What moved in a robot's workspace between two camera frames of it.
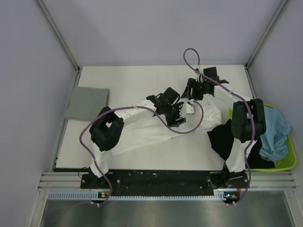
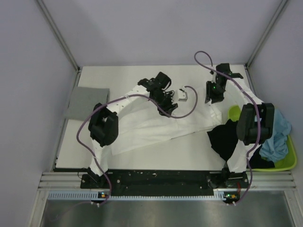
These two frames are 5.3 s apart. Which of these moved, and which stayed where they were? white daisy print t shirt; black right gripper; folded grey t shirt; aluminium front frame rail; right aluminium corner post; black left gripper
Moved: black right gripper; black left gripper
Stayed: folded grey t shirt; right aluminium corner post; aluminium front frame rail; white daisy print t shirt
